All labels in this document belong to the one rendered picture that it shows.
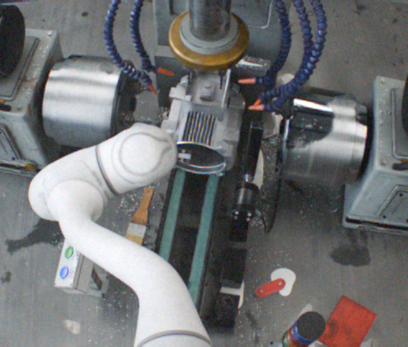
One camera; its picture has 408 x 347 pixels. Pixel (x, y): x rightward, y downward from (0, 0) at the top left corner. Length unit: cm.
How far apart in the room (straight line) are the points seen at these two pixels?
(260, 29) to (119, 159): 68
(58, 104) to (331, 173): 70
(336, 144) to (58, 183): 69
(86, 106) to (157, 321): 84
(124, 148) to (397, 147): 69
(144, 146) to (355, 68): 115
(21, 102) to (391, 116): 93
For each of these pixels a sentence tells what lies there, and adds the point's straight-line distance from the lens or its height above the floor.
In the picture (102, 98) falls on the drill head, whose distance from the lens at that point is 140.
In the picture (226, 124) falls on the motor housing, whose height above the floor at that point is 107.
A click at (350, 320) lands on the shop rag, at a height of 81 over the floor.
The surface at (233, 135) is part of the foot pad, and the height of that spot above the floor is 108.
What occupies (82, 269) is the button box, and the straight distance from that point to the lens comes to 130.
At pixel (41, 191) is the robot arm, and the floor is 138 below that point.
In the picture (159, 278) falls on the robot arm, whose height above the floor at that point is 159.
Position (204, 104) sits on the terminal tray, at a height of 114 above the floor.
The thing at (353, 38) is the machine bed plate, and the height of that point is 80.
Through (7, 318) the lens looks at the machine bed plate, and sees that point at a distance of 161.
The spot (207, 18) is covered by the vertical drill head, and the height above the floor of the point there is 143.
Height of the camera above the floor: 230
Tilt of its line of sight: 63 degrees down
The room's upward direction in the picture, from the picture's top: 2 degrees clockwise
